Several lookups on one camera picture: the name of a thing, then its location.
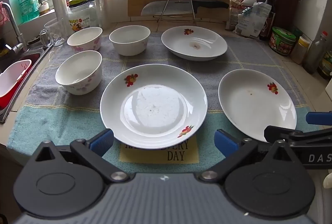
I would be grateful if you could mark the plastic wrap roll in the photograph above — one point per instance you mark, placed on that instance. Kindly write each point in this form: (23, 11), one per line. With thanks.
(57, 0)

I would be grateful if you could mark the dark red knife block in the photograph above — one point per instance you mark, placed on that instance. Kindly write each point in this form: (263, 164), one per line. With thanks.
(285, 8)

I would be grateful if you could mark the white plate two fruit prints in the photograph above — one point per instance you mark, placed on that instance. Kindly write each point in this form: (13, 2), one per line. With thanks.
(153, 99)

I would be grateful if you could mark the glass bottle red cap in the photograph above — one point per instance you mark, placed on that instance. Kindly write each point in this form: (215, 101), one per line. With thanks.
(315, 55)

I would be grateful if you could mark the grey and teal checked towel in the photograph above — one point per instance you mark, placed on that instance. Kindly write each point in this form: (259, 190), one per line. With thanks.
(77, 115)

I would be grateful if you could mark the white plate one fruit print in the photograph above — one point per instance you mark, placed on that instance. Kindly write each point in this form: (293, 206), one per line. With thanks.
(249, 102)

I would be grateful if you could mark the white floral bowl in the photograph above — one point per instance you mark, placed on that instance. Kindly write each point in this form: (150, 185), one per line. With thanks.
(129, 38)
(84, 37)
(77, 72)

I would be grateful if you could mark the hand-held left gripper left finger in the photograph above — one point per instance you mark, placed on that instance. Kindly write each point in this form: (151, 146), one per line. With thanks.
(101, 141)

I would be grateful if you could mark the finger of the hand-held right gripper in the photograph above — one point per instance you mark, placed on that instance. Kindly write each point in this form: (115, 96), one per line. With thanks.
(320, 118)
(280, 132)

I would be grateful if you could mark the metal binder clip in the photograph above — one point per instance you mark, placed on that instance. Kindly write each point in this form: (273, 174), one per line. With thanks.
(235, 0)

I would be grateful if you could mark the white and blue bag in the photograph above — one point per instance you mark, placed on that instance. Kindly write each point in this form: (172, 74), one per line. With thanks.
(253, 20)

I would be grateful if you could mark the steel sink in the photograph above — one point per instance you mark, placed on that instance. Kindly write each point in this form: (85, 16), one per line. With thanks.
(39, 58)

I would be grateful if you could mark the pink cloth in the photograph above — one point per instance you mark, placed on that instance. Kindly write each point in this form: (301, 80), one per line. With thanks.
(2, 15)

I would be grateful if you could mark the red and white colander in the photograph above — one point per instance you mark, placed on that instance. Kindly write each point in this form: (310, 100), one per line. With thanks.
(13, 78)

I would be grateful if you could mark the orange and white bag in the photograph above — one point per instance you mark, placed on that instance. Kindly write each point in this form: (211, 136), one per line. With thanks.
(233, 17)

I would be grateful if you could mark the white plate brown stain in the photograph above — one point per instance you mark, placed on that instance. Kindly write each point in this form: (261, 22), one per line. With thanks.
(194, 43)

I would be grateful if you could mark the metal faucet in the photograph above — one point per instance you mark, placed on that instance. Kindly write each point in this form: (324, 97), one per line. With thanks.
(14, 29)

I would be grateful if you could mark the glass jar yellow green lid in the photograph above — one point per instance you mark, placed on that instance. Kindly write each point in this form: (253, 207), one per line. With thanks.
(79, 15)

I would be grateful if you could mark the dark soy sauce bottle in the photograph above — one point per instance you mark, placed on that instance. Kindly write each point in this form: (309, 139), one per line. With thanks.
(269, 13)

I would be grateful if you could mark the green lid sauce jar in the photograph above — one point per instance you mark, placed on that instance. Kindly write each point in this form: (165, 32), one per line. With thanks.
(282, 42)

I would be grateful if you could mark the small green lid jar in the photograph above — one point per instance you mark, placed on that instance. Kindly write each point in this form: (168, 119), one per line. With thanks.
(298, 32)

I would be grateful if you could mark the yellow lid spice jar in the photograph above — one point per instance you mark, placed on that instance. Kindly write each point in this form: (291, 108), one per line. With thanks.
(299, 51)

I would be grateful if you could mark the small potted plant ornament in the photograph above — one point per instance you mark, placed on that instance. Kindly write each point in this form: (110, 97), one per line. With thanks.
(42, 4)

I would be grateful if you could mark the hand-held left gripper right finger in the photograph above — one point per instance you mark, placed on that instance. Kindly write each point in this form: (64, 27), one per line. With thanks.
(225, 143)

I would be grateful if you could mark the person's right hand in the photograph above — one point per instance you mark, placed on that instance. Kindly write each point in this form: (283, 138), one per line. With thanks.
(328, 181)

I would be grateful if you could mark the clear glass mug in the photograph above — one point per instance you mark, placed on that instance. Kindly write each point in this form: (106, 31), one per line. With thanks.
(53, 34)

